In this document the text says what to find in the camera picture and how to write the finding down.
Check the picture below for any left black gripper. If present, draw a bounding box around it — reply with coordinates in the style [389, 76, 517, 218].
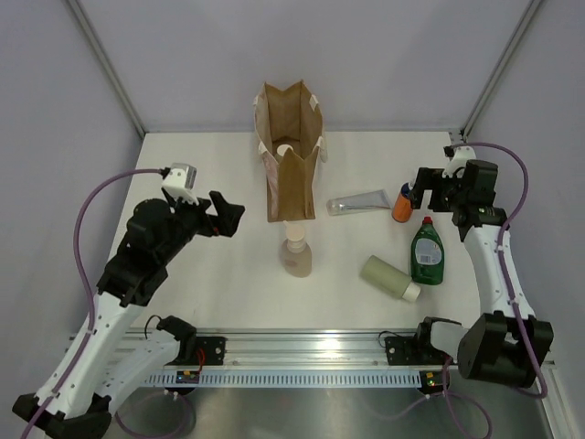
[157, 190, 244, 265]

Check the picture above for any orange spray bottle blue top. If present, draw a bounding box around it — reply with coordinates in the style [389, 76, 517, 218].
[392, 182, 414, 223]

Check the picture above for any pale green bottle beige cap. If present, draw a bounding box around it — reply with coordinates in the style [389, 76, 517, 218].
[276, 144, 293, 160]

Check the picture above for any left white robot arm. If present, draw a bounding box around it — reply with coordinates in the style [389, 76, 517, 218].
[13, 191, 245, 438]

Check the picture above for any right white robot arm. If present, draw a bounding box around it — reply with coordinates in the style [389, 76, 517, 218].
[409, 159, 554, 389]

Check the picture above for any brown canvas tote bag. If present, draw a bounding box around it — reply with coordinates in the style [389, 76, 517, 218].
[253, 80, 328, 222]

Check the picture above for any silver squeeze tube clear cap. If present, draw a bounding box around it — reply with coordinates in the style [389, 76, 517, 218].
[326, 189, 393, 216]

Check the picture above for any green dish soap bottle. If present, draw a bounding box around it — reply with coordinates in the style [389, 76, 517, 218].
[409, 216, 445, 286]

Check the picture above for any beige pump dispenser bottle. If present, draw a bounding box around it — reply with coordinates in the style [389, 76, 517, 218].
[281, 221, 313, 278]

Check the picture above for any pale green bottle white cap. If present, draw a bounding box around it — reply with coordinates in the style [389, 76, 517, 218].
[360, 255, 421, 303]

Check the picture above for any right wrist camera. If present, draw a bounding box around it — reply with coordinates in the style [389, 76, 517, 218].
[442, 145, 476, 178]

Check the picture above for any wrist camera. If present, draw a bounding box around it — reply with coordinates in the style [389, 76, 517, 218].
[162, 163, 197, 205]
[442, 145, 476, 178]

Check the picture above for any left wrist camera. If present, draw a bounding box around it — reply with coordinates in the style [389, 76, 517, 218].
[162, 163, 197, 205]

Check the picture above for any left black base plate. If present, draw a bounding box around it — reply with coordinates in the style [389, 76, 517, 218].
[170, 336, 227, 367]

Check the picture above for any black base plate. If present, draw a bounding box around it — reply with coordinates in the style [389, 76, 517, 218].
[384, 336, 444, 366]
[170, 336, 227, 367]

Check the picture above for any aluminium mounting rail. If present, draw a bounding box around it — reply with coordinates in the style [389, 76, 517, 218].
[127, 331, 558, 369]

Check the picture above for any right aluminium frame post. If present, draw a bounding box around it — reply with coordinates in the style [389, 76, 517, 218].
[458, 0, 546, 140]

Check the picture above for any aluminium frame post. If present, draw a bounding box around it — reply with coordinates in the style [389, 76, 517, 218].
[63, 0, 147, 139]
[458, 0, 546, 140]

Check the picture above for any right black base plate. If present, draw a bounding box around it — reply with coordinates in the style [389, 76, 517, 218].
[384, 336, 444, 366]

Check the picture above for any slotted white cable duct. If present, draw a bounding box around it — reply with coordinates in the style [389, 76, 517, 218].
[141, 369, 421, 389]

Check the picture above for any left aluminium frame post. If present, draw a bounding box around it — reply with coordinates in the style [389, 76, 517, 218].
[63, 0, 147, 139]

